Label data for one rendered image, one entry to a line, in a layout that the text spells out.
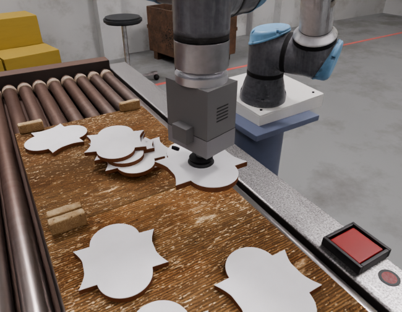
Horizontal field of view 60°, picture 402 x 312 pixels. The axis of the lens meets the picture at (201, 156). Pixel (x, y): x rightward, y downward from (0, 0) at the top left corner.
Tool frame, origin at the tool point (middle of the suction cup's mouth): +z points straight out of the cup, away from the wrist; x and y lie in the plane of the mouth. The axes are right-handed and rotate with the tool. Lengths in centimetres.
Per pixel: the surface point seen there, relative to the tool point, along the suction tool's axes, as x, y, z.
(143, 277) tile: -16.1, 4.1, 9.4
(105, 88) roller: 26, -71, 12
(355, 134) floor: 237, -51, 102
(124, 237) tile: -13.4, -4.4, 9.3
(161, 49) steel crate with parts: 257, -318, 86
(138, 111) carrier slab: 19.4, -43.7, 10.1
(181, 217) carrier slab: -2.9, -2.0, 10.3
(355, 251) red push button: 11.7, 23.5, 10.9
